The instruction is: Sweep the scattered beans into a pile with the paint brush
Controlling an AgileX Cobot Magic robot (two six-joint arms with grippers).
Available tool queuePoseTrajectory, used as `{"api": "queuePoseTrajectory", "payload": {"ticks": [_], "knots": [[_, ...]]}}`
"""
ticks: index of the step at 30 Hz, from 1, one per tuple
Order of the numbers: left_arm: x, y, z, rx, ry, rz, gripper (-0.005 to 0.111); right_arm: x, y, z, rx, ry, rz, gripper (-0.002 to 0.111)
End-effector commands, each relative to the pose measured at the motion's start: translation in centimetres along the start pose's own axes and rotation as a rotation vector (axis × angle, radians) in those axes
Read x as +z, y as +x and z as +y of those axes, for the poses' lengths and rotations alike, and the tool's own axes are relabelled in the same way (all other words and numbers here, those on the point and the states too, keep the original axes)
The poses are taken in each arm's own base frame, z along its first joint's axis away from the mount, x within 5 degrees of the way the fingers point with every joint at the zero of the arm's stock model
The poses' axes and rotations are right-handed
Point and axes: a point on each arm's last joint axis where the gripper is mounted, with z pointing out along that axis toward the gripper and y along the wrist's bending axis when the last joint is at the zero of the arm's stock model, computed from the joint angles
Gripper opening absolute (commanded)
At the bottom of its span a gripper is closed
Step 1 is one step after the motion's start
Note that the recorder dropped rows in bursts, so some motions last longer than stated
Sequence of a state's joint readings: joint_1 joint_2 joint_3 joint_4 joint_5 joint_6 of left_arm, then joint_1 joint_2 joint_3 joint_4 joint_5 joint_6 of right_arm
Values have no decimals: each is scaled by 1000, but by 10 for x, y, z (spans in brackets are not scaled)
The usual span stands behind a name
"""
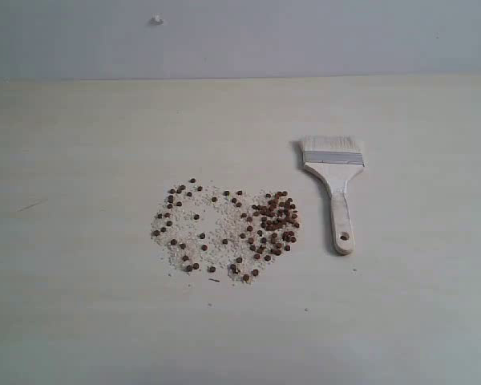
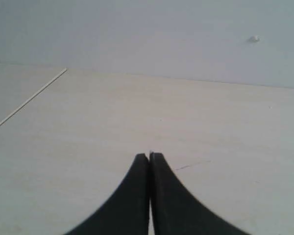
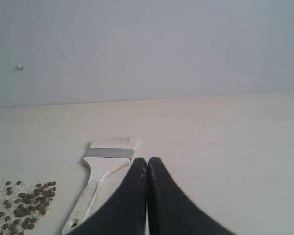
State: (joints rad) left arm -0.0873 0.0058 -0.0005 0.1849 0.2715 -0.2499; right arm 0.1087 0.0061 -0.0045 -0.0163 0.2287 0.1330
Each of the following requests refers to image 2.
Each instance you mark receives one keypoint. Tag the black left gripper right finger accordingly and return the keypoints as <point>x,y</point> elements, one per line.
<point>176,211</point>

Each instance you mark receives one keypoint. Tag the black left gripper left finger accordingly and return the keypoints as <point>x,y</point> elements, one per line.
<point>126,211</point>

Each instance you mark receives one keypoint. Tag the small white wall peg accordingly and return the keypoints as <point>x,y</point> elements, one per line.
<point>253,39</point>

